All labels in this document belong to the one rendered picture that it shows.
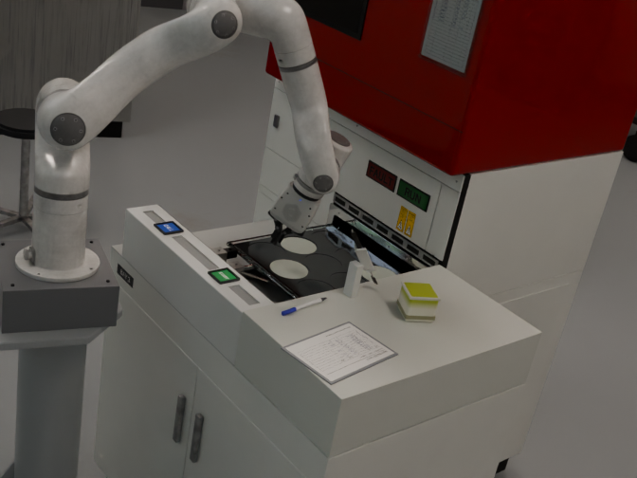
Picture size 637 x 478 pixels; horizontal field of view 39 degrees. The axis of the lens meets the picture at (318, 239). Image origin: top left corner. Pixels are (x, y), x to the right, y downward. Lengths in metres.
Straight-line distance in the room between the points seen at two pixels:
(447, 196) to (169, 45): 0.82
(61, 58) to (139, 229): 3.03
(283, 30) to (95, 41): 3.33
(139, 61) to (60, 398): 0.85
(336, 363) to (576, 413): 2.06
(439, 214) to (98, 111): 0.92
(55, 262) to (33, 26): 3.21
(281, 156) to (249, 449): 1.09
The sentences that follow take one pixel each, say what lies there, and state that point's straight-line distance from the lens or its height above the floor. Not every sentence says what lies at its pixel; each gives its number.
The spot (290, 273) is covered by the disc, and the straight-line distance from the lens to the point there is 2.32.
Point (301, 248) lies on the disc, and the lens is 2.46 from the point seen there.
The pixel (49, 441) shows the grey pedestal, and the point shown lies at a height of 0.46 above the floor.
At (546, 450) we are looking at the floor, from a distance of 3.55.
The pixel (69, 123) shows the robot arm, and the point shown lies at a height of 1.31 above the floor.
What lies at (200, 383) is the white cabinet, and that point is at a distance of 2.22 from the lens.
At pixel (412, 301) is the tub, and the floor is 1.02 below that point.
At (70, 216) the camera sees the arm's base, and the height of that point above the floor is 1.07.
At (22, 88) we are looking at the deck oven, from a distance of 5.33.
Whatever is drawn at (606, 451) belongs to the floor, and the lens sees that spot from 3.67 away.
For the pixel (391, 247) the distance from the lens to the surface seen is 2.50.
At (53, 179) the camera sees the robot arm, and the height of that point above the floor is 1.16.
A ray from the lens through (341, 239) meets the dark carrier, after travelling 2.56.
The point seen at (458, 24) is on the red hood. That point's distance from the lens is 2.22.
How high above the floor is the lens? 1.99
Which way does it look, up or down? 25 degrees down
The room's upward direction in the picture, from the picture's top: 11 degrees clockwise
